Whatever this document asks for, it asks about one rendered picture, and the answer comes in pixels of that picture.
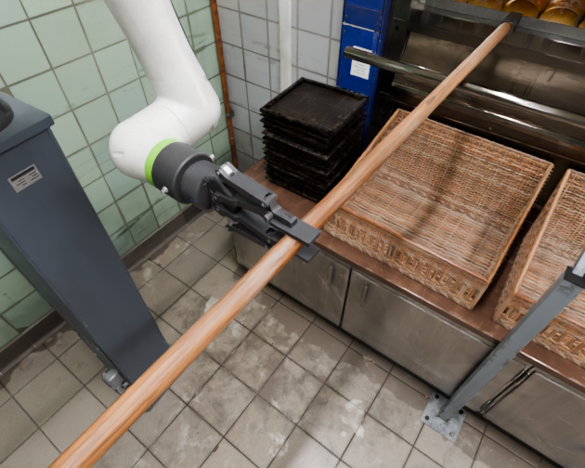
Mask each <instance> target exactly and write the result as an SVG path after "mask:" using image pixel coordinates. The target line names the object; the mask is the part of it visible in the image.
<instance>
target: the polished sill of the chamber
mask: <svg viewBox="0 0 585 468"><path fill-rule="evenodd" d="M409 21H413V22H417V23H421V24H425V25H429V26H433V27H437V28H440V29H444V30H448V31H453V32H456V33H463V34H467V35H471V36H474V37H478V38H482V39H487V38H488V37H489V36H490V35H491V34H492V33H493V32H494V31H495V30H496V29H497V28H498V27H499V26H500V25H501V23H500V22H499V21H495V20H491V19H483V18H479V17H475V16H471V15H467V14H462V13H459V12H454V11H450V10H446V9H442V8H438V7H434V6H427V5H426V4H423V3H417V4H416V5H414V6H412V7H411V8H410V13H409ZM499 43H502V44H506V45H509V46H517V47H521V48H524V49H528V50H532V51H536V52H540V53H543V54H547V55H552V56H556V57H559V58H563V59H570V60H574V61H577V62H582V63H585V41H580V40H577V39H573V38H568V37H564V36H560V35H556V34H552V33H547V32H541V31H536V30H532V29H528V28H524V27H520V26H517V27H516V28H515V29H514V30H513V31H512V32H511V33H510V34H509V35H507V34H506V35H505V36H504V37H503V38H502V39H501V40H500V41H499Z"/></svg>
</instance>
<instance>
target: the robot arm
mask: <svg viewBox="0 0 585 468"><path fill-rule="evenodd" d="M103 1H104V3H105V4H106V6H107V7H108V9H109V11H110V13H111V14H112V16H113V17H114V18H115V20H116V22H117V23H118V25H119V27H120V29H121V30H122V32H123V34H124V36H125V38H126V40H127V41H128V43H129V45H130V46H131V48H132V49H133V51H134V53H135V55H136V58H137V60H138V62H139V63H140V65H141V67H142V69H143V71H144V73H145V74H146V76H147V78H148V80H149V81H150V83H151V85H152V88H153V90H154V92H155V94H156V99H155V101H154V102H153V103H152V104H150V105H149V106H148V107H147V108H145V109H144V110H142V111H140V112H138V113H137V114H135V115H133V116H132V117H130V118H128V119H126V120H125V121H123V122H121V123H119V124H118V125H117V126H116V127H115V128H114V129H113V131H112V132H111V134H110V139H109V154H110V158H111V160H112V162H113V164H114V165H115V166H116V167H117V169H118V170H119V171H121V172H122V173H123V174H125V175H126V176H129V177H132V178H134V179H138V180H141V181H144V182H146V183H149V184H150V185H152V186H153V187H155V188H156V189H158V190H160V191H161V194H164V193H165V194H166V195H168V196H170V197H171V198H173V199H175V200H176V201H178V202H180V203H183V204H193V205H195V206H196V207H198V208H200V209H202V210H216V211H217V212H218V213H219V214H220V215H221V216H224V217H225V218H226V220H227V222H228V224H227V225H226V229H227V230H228V231H232V232H236V233H238V234H240V235H242V236H243V237H245V238H247V239H248V240H250V241H253V242H255V243H257V244H259V245H261V246H262V247H264V248H266V249H268V250H269V249H270V248H271V247H272V246H273V245H274V244H277V243H278V242H279V241H280V240H281V239H282V238H283V237H284V236H285V235H288V236H290V237H292V238H293V239H295V240H297V241H299V242H301V243H303V244H304V246H303V248H302V249H301V250H300V251H299V252H298V253H297V254H296V255H295V256H296V257H297V258H299V259H301V260H302V261H304V262H306V263H307V264H308V263H309V262H310V261H311V260H312V259H313V258H314V257H315V256H316V255H317V254H318V252H319V247H317V246H316V245H314V244H312V243H313V242H314V241H315V240H316V239H317V238H318V237H319V236H320V233H321V231H320V230H319V229H317V228H315V227H312V226H311V225H309V224H307V223H306V222H304V221H302V220H300V219H299V218H297V217H296V216H295V215H293V214H290V213H288V212H286V211H285V210H283V209H281V207H280V205H279V204H277V202H276V199H277V198H278V196H277V194H276V193H274V192H273V191H271V190H269V189H268V188H265V187H264V186H262V185H261V184H259V183H257V182H256V181H254V180H252V179H251V178H250V177H248V176H247V175H245V174H243V173H241V172H240V171H238V170H237V169H236V168H235V167H234V166H233V165H232V164H231V163H230V162H226V163H224V164H223V165H221V166H220V167H219V166H217V165H215V164H214V162H213V160H214V159H215V156H214V155H213V154H211V155H210V156H208V155H207V154H205V153H203V152H201V151H199V150H197V149H195V148H193V147H191V146H192V145H193V144H194V143H196V142H197V141H198V140H200V139H201V138H203V137H204V136H206V135H207V134H209V133H210V132H212V131H213V130H214V129H215V127H216V126H217V124H218V122H219V119H220V115H221V106H220V101H219V99H218V96H217V94H216V93H215V91H214V90H213V88H212V86H211V84H210V83H209V81H208V79H207V77H206V76H205V74H204V72H203V70H202V67H201V65H200V63H199V62H198V60H197V59H196V57H195V56H196V55H195V53H194V51H193V49H192V47H191V45H190V43H189V39H188V38H187V36H186V34H185V32H184V29H183V27H182V25H181V23H180V20H179V18H178V16H177V14H176V11H175V8H174V6H173V3H172V1H171V0H103ZM13 118H14V112H13V110H12V109H11V107H10V106H9V104H8V103H7V102H5V101H4V100H3V99H1V98H0V132H1V131H3V130H4V129H5V128H7V127H8V126H9V125H10V124H11V122H12V121H13ZM265 196H266V198H264V197H265ZM260 215H261V216H263V217H264V218H265V219H264V218H263V217H261V216H260ZM271 218H272V219H271ZM270 219H271V220H270ZM269 220H270V221H269ZM268 221H269V222H268Z"/></svg>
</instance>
